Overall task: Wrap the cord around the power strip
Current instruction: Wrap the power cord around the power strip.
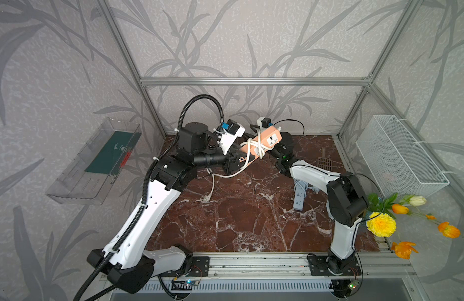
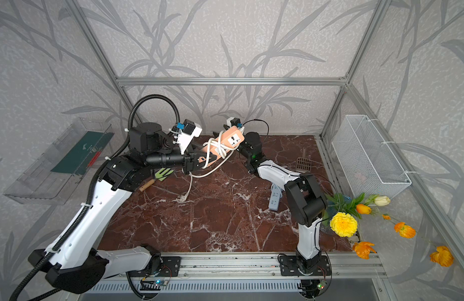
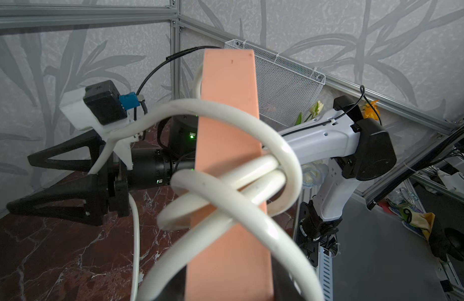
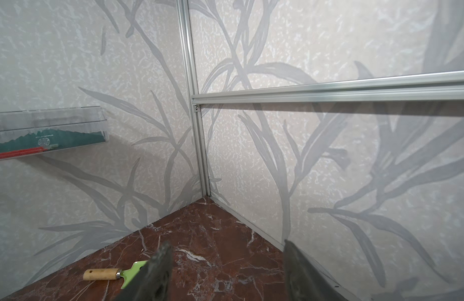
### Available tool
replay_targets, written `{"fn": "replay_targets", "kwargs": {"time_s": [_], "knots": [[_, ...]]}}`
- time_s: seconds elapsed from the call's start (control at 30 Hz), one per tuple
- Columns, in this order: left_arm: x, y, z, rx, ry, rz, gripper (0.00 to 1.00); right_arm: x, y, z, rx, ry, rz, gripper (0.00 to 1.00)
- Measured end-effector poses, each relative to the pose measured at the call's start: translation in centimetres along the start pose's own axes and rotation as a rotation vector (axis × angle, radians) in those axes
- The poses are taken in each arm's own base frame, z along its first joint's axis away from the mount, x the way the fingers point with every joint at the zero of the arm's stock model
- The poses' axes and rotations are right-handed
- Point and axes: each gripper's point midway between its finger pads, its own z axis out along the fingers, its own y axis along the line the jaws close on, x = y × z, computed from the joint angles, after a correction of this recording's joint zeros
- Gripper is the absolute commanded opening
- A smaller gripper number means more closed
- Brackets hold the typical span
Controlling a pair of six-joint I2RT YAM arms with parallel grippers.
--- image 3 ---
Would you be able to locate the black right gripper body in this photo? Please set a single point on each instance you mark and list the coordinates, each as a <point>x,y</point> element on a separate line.
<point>152,167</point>

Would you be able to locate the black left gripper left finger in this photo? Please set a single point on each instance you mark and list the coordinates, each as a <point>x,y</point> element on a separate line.
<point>175,288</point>

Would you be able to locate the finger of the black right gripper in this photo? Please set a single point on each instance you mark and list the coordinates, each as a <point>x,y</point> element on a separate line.
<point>90,140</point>
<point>82,200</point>

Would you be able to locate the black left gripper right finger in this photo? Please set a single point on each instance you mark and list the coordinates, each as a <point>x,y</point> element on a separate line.
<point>283,286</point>

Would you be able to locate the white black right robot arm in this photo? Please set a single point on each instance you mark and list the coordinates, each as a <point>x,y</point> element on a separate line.
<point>358,150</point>

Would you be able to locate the white wire mesh basket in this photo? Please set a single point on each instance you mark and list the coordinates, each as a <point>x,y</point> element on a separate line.
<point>286,89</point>

